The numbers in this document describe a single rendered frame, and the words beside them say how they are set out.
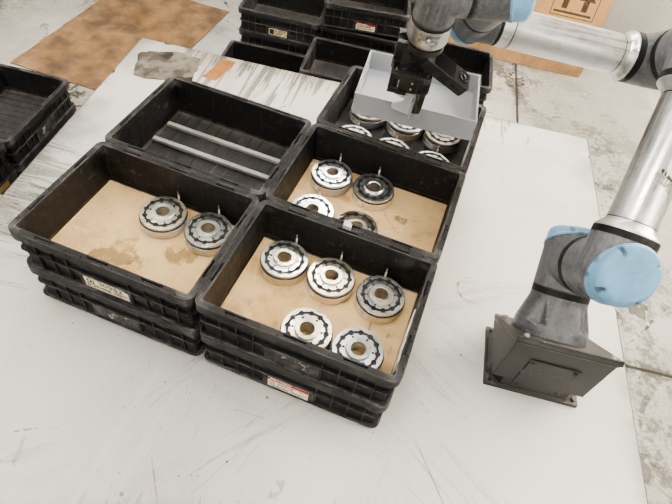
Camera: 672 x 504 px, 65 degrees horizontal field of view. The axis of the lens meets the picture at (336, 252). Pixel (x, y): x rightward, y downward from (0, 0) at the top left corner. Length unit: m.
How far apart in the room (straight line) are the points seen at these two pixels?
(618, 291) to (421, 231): 0.47
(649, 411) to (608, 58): 1.51
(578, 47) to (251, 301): 0.81
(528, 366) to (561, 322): 0.12
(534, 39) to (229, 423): 0.95
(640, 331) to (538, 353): 1.45
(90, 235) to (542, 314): 0.97
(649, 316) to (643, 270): 1.61
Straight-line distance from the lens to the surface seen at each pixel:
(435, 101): 1.32
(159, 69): 1.95
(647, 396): 2.41
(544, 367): 1.19
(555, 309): 1.15
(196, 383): 1.17
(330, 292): 1.10
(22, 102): 2.47
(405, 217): 1.31
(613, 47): 1.20
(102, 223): 1.28
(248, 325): 0.96
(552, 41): 1.15
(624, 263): 1.02
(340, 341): 1.04
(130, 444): 1.14
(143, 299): 1.11
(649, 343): 2.56
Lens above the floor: 1.76
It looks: 50 degrees down
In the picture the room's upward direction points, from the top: 11 degrees clockwise
